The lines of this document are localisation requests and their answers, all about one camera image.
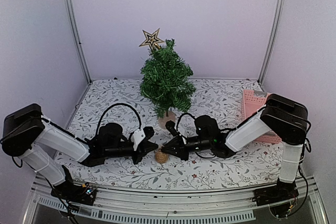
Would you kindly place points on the gold star tree topper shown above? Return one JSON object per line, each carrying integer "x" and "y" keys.
{"x": 152, "y": 40}

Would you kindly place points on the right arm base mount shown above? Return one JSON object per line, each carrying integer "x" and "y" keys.
{"x": 280, "y": 192}

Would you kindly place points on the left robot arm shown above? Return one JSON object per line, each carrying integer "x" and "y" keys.
{"x": 25, "y": 130}

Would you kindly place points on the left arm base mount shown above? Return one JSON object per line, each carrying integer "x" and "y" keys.
{"x": 82, "y": 194}

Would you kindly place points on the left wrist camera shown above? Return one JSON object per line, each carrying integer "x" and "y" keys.
{"x": 140, "y": 138}

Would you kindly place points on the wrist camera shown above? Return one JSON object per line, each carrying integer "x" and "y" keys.
{"x": 140, "y": 138}
{"x": 171, "y": 127}

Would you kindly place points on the small green christmas tree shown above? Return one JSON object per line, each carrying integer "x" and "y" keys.
{"x": 166, "y": 82}

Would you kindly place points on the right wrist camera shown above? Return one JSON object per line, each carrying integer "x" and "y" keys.
{"x": 171, "y": 127}

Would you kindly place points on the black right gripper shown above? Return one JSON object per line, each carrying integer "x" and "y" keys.
{"x": 177, "y": 144}

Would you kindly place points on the front aluminium rail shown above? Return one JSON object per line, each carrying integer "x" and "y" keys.
{"x": 130, "y": 205}

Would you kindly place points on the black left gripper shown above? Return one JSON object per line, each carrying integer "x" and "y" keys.
{"x": 144, "y": 148}

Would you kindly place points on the pink plastic basket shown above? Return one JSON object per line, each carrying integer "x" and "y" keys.
{"x": 252, "y": 101}

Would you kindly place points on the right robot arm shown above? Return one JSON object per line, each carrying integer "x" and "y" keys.
{"x": 284, "y": 117}

